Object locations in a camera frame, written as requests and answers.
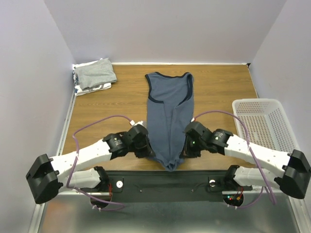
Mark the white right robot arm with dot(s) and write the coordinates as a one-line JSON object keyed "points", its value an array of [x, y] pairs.
{"points": [[290, 172]]}

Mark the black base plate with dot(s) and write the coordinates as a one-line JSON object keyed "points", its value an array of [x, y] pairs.
{"points": [[164, 186]]}

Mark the white plastic basket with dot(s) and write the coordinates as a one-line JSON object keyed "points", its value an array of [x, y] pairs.
{"points": [[266, 123]]}

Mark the grey folded tank top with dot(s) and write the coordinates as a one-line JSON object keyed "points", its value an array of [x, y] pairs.
{"points": [[98, 73]]}

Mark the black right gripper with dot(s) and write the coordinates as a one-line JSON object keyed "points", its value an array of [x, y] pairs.
{"points": [[191, 149]]}

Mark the blue tank top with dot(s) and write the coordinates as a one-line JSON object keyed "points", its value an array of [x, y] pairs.
{"points": [[170, 107]]}

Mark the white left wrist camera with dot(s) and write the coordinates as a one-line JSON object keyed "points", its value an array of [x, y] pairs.
{"points": [[142, 123]]}

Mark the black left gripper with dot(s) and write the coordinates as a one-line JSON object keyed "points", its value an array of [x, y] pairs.
{"points": [[148, 151]]}

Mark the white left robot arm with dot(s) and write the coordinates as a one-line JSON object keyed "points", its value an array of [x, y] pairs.
{"points": [[48, 176]]}

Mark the aluminium frame rail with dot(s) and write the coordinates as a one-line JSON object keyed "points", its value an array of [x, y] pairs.
{"points": [[57, 162]]}

